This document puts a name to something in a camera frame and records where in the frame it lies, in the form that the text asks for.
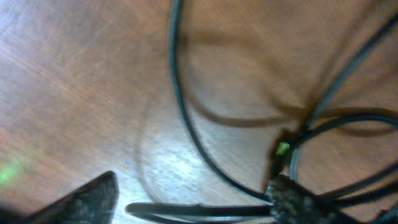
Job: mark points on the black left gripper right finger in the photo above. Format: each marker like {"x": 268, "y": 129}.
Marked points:
{"x": 294, "y": 204}

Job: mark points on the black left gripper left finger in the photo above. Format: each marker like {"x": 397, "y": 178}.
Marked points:
{"x": 92, "y": 203}

